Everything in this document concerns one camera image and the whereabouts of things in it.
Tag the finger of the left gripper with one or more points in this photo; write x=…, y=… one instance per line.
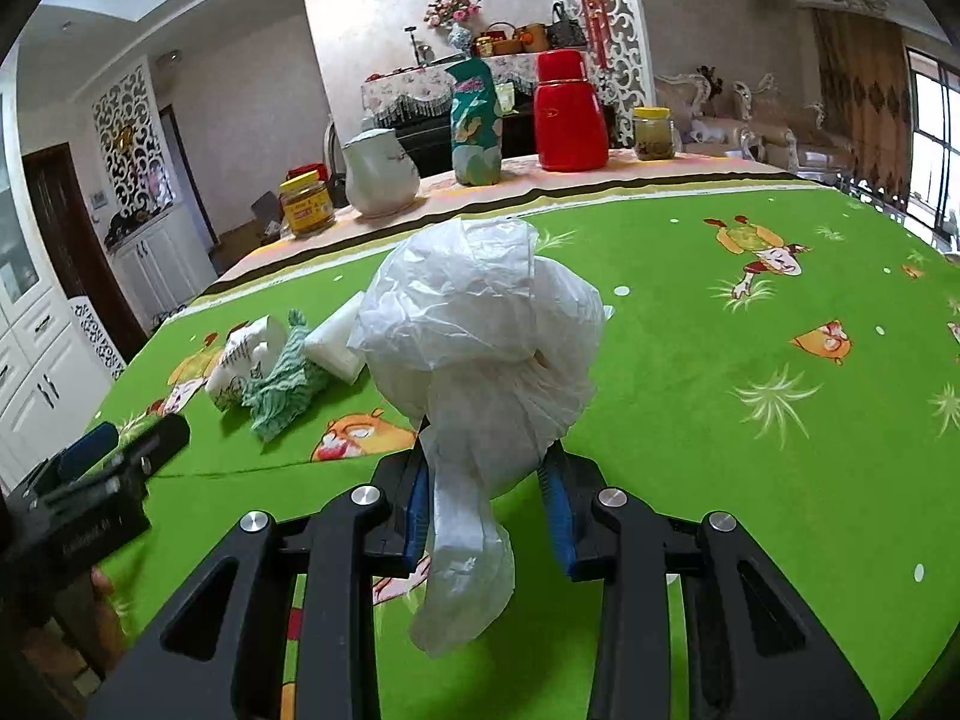
x=132, y=463
x=74, y=461

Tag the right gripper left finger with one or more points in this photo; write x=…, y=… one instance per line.
x=277, y=620

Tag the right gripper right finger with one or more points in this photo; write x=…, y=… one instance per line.
x=753, y=647

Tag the white foam block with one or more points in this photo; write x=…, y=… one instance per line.
x=327, y=345

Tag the white plastic bag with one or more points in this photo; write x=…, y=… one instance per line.
x=487, y=346

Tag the person left hand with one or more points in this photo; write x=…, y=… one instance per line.
x=84, y=631

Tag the white display cabinet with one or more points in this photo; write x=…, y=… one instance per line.
x=52, y=382

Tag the green mesh net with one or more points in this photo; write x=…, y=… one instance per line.
x=280, y=398

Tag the low white cabinet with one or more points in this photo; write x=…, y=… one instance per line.
x=162, y=266

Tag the yellow lid honey jar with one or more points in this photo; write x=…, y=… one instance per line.
x=306, y=203

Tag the green cartoon tablecloth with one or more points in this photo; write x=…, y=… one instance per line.
x=821, y=410

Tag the red gift bag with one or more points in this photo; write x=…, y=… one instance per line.
x=320, y=169

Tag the white ceramic teapot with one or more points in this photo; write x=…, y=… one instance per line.
x=382, y=179

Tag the piano with lace cover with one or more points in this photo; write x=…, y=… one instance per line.
x=417, y=103

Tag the striped table runner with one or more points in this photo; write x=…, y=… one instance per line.
x=524, y=181

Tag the green snack bag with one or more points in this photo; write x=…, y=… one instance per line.
x=476, y=124

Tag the small yellow lid jar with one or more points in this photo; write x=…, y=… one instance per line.
x=654, y=133

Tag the beige ornate sofa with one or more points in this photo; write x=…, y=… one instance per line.
x=757, y=124

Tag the red thermos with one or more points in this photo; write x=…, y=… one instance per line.
x=570, y=128

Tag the flower vase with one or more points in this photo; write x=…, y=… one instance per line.
x=453, y=19

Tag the brown curtain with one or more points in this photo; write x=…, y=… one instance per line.
x=866, y=94

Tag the black handbag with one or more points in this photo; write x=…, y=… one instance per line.
x=564, y=32

